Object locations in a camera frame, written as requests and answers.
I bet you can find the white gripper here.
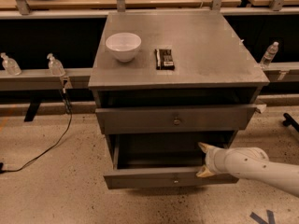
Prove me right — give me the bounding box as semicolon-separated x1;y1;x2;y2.
196;142;228;178

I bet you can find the grey drawer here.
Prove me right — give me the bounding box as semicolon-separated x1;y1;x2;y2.
95;105;257;134
104;132;237;189

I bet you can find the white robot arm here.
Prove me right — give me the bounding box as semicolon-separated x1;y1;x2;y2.
196;142;299;197

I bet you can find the grey wooden drawer cabinet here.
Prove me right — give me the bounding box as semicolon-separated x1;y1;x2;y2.
88;10;270;161

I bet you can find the grey top drawer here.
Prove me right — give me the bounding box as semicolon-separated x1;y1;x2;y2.
95;105;257;134

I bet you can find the black chair base leg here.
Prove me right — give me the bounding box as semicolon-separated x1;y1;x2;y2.
282;113;299;132

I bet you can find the clear plastic water bottle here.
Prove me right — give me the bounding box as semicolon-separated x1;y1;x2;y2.
260;41;279;68

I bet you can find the white ceramic bowl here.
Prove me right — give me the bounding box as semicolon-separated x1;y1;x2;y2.
105;33;142;63

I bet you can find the clear pump bottle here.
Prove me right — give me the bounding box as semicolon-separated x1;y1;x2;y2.
47;53;65;77
0;52;21;76

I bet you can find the clear pump bottle far left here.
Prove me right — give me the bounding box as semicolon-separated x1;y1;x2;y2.
0;52;21;76

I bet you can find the black power cable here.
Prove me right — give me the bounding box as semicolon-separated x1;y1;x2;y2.
0;77;74;175

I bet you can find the grey metal rail shelf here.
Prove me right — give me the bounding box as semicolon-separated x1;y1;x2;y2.
0;68;92;91

